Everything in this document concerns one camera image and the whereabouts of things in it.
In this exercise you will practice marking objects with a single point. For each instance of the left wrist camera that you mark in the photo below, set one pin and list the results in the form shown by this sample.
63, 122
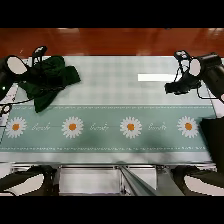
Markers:
40, 50

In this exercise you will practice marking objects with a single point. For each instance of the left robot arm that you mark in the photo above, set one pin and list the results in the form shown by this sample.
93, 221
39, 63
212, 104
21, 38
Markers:
13, 181

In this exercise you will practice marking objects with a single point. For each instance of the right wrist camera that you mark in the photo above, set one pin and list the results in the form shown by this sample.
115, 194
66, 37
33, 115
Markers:
182, 55

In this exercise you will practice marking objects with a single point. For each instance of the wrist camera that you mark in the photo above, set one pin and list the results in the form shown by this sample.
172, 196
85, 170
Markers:
182, 55
40, 50

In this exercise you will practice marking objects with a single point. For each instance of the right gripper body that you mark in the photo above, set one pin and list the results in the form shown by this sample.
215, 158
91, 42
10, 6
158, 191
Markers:
184, 83

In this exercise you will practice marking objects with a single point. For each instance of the dark green garment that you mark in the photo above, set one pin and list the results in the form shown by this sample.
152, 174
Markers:
53, 76

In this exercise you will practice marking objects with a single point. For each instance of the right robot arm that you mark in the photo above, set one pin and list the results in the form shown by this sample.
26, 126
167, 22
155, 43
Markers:
213, 70

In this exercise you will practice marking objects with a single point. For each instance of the silver frame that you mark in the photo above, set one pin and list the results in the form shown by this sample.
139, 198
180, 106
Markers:
140, 183

